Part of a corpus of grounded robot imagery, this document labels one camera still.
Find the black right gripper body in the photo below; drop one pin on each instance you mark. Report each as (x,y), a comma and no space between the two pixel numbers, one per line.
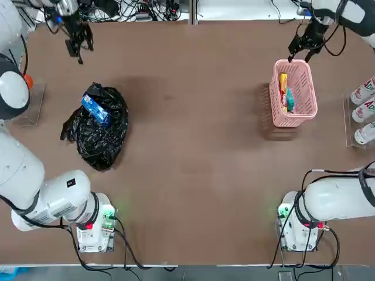
(314,33)

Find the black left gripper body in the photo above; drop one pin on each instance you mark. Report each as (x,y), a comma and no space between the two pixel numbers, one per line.
(76,27)

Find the yellow biscuit box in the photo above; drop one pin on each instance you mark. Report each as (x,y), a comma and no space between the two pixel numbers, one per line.
(283,87)

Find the blue cookie box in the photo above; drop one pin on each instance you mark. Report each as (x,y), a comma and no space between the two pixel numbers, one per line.
(95,108)

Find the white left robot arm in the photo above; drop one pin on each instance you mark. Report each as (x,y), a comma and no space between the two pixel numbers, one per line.
(17,169)

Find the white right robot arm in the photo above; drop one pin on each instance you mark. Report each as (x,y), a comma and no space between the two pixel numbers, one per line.
(331,199)

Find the pink plastic slotted basket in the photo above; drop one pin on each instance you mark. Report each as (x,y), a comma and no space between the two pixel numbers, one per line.
(281,117)

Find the black plastic bag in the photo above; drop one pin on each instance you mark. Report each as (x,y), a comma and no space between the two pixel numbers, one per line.
(99,146)

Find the green snack packet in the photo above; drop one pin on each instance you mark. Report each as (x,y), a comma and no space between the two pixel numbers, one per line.
(291,98)

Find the orange fruit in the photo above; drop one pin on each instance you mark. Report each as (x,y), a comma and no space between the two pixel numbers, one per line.
(28,81)

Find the grey power adapter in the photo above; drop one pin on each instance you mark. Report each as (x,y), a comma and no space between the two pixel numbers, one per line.
(146,16)

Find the clear acrylic stepped stand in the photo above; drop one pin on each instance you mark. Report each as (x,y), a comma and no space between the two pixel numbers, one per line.
(33,105)

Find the small grey floor box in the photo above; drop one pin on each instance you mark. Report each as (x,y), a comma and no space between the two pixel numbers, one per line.
(284,275)

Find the aluminium frame post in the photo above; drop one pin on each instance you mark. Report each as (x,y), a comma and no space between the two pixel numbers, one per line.
(193,11)

